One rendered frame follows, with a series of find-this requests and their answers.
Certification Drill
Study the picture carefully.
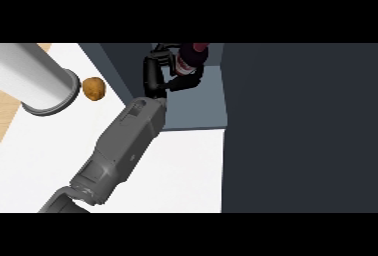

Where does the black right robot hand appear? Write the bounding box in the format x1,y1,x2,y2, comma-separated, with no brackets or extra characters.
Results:
142,42,207,100

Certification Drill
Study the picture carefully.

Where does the dark red wine bottle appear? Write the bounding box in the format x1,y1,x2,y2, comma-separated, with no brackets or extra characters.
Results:
174,42,213,77

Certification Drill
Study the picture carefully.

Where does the white cylinder with grey rim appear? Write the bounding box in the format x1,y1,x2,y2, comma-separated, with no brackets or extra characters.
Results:
0,42,81,117

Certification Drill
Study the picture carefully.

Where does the brown potato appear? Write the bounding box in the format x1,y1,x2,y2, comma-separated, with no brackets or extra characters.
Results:
81,76,108,102

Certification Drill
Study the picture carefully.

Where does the dark grey cabinet door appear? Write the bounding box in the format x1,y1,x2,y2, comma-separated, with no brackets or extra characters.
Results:
220,42,378,214

